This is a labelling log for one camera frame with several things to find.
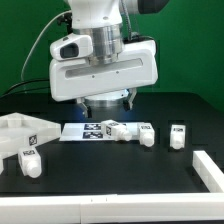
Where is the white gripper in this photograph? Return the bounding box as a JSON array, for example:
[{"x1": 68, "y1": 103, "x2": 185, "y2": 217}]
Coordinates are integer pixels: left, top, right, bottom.
[{"x1": 49, "y1": 34, "x2": 158, "y2": 118}]

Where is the white square tabletop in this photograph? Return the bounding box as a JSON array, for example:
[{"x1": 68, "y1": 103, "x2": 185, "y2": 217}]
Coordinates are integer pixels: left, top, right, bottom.
[{"x1": 0, "y1": 113, "x2": 61, "y2": 159}]

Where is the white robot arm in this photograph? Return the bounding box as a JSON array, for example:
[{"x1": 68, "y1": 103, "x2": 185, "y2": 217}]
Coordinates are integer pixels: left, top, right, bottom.
[{"x1": 49, "y1": 0, "x2": 169, "y2": 118}]

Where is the white paper with markers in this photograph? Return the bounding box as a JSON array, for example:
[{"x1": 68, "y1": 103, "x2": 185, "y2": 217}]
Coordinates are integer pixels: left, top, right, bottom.
[{"x1": 59, "y1": 122, "x2": 152, "y2": 142}]

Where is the black cable lower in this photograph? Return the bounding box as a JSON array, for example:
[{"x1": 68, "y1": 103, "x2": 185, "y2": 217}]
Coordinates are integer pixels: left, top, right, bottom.
[{"x1": 0, "y1": 85, "x2": 52, "y2": 99}]

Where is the black cable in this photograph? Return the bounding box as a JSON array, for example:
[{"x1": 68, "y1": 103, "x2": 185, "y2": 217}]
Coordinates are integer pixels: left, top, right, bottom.
[
  {"x1": 0, "y1": 78, "x2": 51, "y2": 98},
  {"x1": 0, "y1": 85, "x2": 52, "y2": 99}
]

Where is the black cable upper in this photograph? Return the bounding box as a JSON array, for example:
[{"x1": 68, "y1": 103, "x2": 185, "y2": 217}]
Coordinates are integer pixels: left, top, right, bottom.
[{"x1": 0, "y1": 78, "x2": 51, "y2": 98}]

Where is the black camera stand pole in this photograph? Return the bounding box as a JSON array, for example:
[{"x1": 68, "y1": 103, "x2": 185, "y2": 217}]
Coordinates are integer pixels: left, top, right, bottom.
[{"x1": 57, "y1": 12, "x2": 73, "y2": 34}]

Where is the grey camera cable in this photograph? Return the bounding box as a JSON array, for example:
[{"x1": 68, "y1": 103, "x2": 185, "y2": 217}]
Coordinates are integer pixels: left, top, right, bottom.
[{"x1": 20, "y1": 10, "x2": 73, "y2": 82}]

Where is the white L-shaped obstacle wall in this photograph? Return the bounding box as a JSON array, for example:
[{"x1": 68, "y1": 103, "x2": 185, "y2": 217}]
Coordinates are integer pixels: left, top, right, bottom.
[{"x1": 0, "y1": 151, "x2": 224, "y2": 224}]

